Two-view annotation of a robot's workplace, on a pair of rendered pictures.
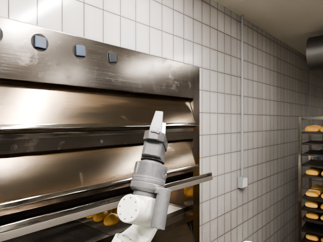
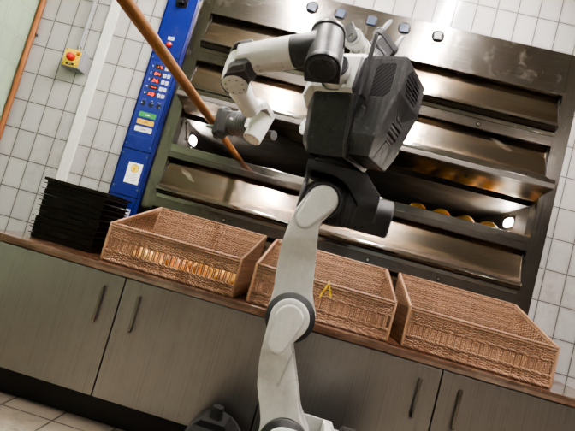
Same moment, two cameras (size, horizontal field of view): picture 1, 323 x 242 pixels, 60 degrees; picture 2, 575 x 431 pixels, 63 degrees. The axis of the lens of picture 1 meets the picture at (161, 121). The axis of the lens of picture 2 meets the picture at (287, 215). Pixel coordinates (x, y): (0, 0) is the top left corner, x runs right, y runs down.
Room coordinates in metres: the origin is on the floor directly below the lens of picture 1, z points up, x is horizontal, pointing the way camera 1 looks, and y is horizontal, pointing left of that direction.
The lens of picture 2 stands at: (-0.44, -1.28, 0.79)
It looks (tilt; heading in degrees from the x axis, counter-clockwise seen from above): 5 degrees up; 53
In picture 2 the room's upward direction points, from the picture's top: 16 degrees clockwise
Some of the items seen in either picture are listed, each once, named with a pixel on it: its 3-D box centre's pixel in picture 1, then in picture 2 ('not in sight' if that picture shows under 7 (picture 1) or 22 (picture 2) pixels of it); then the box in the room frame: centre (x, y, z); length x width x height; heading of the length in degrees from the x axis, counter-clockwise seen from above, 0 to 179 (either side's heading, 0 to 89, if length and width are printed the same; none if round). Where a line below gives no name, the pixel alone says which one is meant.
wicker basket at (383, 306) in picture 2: not in sight; (324, 283); (0.96, 0.19, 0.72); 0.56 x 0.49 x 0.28; 137
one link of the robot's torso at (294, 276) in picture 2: not in sight; (304, 262); (0.49, -0.20, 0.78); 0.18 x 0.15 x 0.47; 48
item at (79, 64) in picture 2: not in sight; (74, 60); (-0.02, 1.37, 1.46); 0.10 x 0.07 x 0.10; 138
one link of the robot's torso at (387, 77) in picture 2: not in sight; (358, 111); (0.50, -0.24, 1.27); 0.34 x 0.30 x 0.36; 22
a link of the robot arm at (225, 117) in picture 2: not in sight; (230, 122); (0.34, 0.23, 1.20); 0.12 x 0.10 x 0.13; 105
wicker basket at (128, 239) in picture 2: not in sight; (192, 245); (0.51, 0.59, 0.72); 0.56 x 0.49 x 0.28; 137
